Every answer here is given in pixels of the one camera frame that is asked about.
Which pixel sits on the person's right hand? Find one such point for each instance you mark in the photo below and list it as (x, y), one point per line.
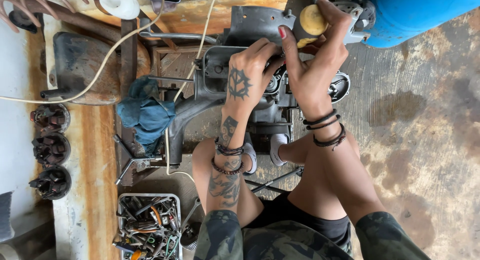
(318, 72)

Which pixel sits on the person's left hand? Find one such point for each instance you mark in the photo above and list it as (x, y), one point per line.
(240, 83)

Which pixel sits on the grey motorcycle engine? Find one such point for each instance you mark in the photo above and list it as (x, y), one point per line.
(213, 79)

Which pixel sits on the white shoe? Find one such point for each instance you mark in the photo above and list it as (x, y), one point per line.
(277, 149)
(250, 154)

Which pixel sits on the blue cloth rag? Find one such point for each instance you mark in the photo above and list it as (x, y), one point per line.
(148, 109)

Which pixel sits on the black metal rod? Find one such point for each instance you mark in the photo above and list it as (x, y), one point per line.
(275, 180)

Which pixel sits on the blue plastic barrel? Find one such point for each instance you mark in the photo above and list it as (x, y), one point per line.
(420, 12)

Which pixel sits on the white plastic bottle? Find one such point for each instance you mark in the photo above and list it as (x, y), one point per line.
(118, 2)

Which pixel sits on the black shorts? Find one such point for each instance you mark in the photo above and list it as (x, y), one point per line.
(296, 218)

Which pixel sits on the rusty black metal cover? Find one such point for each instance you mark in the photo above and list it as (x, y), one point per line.
(82, 64)

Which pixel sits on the camouflage shirt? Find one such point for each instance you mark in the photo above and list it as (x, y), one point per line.
(262, 241)

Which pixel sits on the small metal gear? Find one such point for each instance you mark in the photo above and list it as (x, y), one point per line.
(189, 237)

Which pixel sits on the metal tray of tools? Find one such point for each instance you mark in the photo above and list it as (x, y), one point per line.
(150, 230)

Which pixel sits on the brown metal pipe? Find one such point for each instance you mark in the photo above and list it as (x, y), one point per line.
(75, 17)

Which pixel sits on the black stator coil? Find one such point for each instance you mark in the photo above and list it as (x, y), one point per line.
(51, 183)
(51, 148)
(50, 118)

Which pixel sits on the rusty metal frame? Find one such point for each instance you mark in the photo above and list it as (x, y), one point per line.
(128, 83)

